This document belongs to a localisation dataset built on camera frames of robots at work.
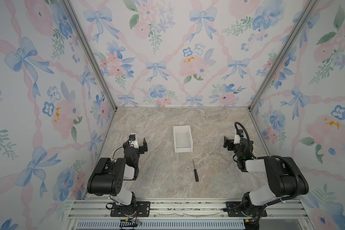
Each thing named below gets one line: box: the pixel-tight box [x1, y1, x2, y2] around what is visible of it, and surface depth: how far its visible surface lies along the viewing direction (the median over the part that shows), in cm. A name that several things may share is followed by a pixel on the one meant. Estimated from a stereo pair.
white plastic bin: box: [172, 125, 194, 153], surface depth 100 cm
